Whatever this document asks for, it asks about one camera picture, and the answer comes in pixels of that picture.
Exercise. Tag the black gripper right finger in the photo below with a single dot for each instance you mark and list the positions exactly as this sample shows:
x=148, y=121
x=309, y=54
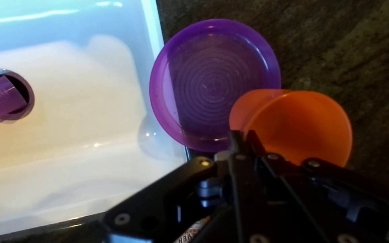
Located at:
x=320, y=197

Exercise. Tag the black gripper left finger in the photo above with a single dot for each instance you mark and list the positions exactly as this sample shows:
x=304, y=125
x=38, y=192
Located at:
x=243, y=193

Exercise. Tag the orange plastic cup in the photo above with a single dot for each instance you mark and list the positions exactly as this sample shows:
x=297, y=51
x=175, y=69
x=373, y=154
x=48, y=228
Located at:
x=302, y=125

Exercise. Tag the purple plastic cup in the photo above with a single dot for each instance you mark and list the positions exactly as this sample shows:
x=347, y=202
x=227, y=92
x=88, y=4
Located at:
x=0, y=96

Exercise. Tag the purple plastic plate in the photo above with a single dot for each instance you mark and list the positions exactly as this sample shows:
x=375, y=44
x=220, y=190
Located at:
x=208, y=81

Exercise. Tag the white sink basin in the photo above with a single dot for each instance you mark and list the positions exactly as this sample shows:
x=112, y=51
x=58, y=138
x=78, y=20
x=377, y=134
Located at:
x=67, y=148

